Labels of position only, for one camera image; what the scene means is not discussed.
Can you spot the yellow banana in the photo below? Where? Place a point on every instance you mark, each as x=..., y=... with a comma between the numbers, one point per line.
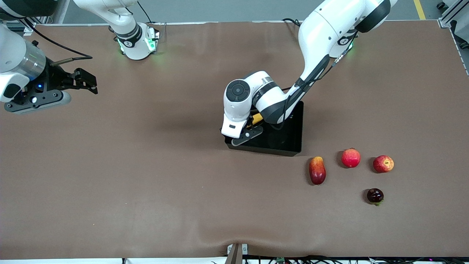
x=257, y=118

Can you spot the red yellow apple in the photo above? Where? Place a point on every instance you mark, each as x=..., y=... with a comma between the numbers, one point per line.
x=383, y=164

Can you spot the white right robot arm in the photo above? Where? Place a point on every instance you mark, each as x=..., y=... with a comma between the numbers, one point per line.
x=133, y=44

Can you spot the red yellow mango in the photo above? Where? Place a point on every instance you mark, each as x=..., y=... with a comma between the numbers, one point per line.
x=317, y=171

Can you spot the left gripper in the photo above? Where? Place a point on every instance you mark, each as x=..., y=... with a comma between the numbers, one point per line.
x=250, y=123

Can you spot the brown table mat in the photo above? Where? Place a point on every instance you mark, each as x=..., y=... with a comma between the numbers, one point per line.
x=146, y=201

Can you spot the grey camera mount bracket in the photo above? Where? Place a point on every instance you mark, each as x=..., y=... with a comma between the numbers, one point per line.
x=236, y=251

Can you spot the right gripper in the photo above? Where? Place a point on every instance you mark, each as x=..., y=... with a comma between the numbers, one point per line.
x=55, y=80

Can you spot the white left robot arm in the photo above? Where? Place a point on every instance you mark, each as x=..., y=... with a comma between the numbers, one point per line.
x=322, y=33

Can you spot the black plastic box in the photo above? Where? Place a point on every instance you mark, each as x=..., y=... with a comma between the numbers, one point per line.
x=285, y=141

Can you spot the round red pomegranate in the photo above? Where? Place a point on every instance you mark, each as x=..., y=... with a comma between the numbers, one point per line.
x=351, y=158

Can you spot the dark purple mangosteen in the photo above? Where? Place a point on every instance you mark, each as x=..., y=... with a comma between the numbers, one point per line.
x=375, y=195

